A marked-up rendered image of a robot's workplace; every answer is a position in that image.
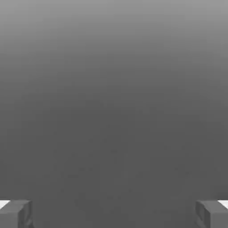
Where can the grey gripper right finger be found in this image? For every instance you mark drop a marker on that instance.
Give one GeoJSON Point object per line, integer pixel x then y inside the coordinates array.
{"type": "Point", "coordinates": [214, 214]}

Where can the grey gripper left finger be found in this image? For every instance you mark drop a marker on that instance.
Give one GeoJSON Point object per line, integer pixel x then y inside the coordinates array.
{"type": "Point", "coordinates": [12, 214]}

